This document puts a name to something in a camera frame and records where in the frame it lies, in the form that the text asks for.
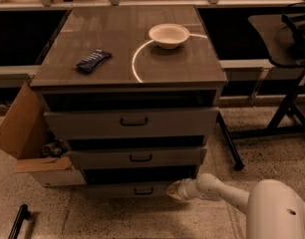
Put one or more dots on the grey bottom drawer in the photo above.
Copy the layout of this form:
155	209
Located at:
125	190

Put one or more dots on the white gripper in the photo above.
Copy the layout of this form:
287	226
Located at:
184	189

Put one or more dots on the white paper bowl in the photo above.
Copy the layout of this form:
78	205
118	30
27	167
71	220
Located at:
169	36

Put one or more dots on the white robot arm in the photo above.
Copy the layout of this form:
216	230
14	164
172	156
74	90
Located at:
273	210

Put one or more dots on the grey drawer cabinet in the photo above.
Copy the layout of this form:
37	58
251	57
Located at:
140	75

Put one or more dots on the grey drawer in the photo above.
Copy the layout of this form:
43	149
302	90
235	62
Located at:
125	190
132	123
137	157

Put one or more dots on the dark blue snack packet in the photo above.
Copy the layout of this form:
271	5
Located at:
89	63

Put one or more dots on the black chair with metal legs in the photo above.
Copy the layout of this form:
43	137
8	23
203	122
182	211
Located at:
284	38

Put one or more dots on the grey top drawer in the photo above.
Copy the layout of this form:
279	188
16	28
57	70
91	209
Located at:
132	123

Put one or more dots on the cans inside cardboard box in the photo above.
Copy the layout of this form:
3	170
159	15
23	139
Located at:
51	149

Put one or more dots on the grey middle drawer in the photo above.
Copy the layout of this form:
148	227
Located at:
137	157

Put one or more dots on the open cardboard box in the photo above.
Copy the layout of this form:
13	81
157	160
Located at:
23	133

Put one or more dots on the black bar on floor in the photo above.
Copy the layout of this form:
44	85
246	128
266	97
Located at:
22	215

